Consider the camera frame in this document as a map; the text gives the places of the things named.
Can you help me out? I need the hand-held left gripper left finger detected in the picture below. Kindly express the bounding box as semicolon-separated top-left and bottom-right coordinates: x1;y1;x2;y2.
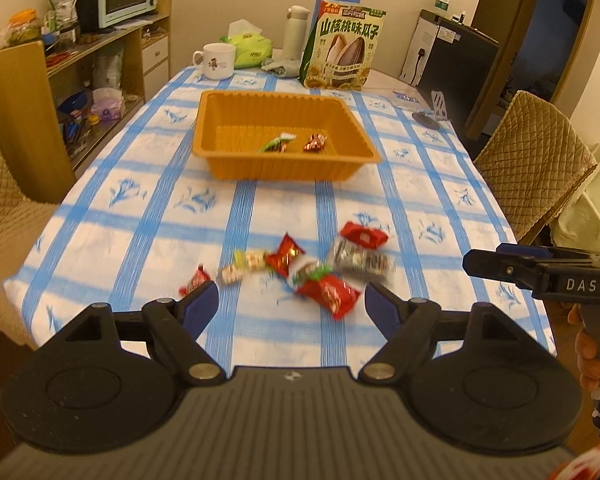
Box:
65;281;227;381

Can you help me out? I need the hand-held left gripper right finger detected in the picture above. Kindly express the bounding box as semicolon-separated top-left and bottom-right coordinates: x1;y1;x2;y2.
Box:
357;281;518;381

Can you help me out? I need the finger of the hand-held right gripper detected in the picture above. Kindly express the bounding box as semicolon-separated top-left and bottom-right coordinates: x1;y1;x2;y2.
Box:
497;243;556;257
462;250;546;287

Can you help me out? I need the small red candy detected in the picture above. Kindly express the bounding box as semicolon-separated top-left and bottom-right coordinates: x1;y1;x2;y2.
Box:
178;267;213;297

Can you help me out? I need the grey snack packet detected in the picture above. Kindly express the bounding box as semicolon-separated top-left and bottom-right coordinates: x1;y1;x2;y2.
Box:
326;239;396;283

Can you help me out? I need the long red green snack packet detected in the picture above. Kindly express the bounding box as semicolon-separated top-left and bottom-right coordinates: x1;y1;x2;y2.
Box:
287;260;361;321

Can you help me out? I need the red square snack packet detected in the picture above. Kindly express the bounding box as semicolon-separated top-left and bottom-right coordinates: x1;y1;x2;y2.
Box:
340;221;389;251

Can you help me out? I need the red twisted wrapper candy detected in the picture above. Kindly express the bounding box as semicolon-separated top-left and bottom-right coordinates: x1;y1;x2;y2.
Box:
266;232;305;278

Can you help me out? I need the orange plastic tray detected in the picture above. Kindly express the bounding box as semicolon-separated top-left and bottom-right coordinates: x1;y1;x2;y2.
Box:
192;90;382;182

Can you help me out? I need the person's right hand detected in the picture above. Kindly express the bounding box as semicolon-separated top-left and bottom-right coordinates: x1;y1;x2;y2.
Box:
567;305;600;392

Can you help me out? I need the beige quilted chair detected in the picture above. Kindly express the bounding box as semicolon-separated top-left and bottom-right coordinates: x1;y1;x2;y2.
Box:
0;105;61;346
472;90;598;246

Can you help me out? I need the pale yellow cloth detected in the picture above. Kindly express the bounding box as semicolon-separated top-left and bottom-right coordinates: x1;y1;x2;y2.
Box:
550;142;600;256

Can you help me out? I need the grey phone stand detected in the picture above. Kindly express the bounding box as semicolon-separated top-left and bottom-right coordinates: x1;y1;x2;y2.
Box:
412;90;451;128

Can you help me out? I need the person's patterned clothing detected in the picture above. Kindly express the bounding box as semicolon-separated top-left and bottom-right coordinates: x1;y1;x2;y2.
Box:
550;447;600;480

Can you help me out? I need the black mini fridge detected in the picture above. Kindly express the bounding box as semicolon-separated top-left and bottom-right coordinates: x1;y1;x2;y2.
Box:
400;8;500;133

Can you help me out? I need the pink tissue roll pack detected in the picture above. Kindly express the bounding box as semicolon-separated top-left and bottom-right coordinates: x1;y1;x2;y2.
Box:
92;87;126;121

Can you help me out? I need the blue bowl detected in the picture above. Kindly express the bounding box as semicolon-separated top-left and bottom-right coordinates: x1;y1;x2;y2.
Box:
57;91;88;116

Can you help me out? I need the white mug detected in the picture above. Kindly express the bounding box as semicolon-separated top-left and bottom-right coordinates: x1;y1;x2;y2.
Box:
192;42;237;81

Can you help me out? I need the grey cloth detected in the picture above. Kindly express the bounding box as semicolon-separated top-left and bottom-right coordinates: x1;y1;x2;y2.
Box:
261;56;303;78

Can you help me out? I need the white plastic bag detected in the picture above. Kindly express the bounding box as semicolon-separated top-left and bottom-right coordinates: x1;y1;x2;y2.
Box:
92;47;126;91

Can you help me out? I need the green sunflower seed bag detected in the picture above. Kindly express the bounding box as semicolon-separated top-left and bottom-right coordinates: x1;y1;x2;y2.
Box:
300;0;387;92

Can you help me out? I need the wooden shelf unit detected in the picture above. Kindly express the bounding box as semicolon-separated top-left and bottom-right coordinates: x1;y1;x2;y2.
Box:
0;0;173;191

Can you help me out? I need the green tissue pack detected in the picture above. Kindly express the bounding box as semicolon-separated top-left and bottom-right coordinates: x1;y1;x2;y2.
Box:
220;20;276;70

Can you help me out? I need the white thermos bottle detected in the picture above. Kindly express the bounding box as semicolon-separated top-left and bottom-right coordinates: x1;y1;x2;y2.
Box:
283;5;311;58

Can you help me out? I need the green white snack bag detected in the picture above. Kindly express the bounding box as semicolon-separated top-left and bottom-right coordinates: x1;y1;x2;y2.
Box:
45;0;78;31

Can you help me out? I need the orange lid glass jar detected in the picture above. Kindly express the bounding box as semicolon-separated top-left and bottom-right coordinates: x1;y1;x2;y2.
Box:
5;8;43;46

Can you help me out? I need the wooden door frame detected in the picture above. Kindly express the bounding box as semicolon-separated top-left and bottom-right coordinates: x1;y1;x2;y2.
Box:
462;0;600;141

